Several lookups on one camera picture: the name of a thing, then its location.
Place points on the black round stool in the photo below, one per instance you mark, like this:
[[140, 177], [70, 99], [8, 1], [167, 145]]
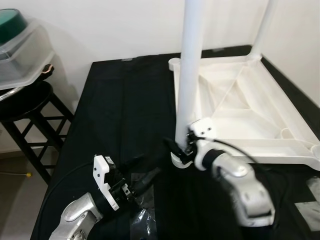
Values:
[[30, 105]]

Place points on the green round lid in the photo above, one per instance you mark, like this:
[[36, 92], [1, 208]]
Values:
[[12, 22]]

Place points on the yellow tipped thin rod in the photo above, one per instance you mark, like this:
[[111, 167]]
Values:
[[28, 175]]

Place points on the clear plastic storage box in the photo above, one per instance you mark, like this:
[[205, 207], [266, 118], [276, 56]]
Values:
[[27, 60]]

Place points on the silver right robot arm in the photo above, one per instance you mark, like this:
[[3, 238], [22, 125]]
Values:
[[245, 190]]

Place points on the white plastic table top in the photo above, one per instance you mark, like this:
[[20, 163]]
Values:
[[250, 110]]

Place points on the white plastic table leg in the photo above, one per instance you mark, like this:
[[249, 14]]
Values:
[[262, 27], [190, 65]]

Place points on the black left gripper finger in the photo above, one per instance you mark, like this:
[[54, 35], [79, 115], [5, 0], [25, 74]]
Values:
[[147, 177], [135, 161]]

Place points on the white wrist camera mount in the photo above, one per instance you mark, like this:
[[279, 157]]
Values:
[[102, 175], [202, 130]]

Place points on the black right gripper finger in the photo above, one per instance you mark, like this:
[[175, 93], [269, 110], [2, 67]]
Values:
[[176, 147]]

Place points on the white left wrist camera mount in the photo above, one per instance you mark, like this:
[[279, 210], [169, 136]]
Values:
[[102, 175]]

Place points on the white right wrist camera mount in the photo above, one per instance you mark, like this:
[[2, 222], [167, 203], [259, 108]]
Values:
[[202, 130]]

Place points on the black table cloth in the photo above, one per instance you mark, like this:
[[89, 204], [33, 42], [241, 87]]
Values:
[[125, 110]]

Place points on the clear tape strip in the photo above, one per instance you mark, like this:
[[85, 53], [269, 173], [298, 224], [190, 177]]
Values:
[[142, 222]]

